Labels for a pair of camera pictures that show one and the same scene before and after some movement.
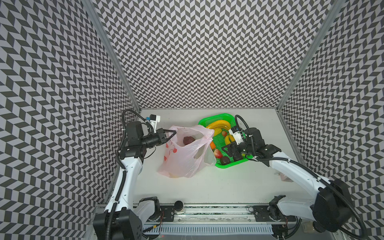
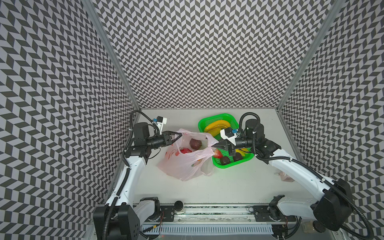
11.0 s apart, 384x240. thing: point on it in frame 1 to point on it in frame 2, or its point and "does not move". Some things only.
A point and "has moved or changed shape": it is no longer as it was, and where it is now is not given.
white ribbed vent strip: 208,229 does not move
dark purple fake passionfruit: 187,140 to 195,144
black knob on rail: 178,205 does not move
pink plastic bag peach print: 187,151 has moved or changed shape
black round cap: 318,227 does not move
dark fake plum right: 225,160 does not move
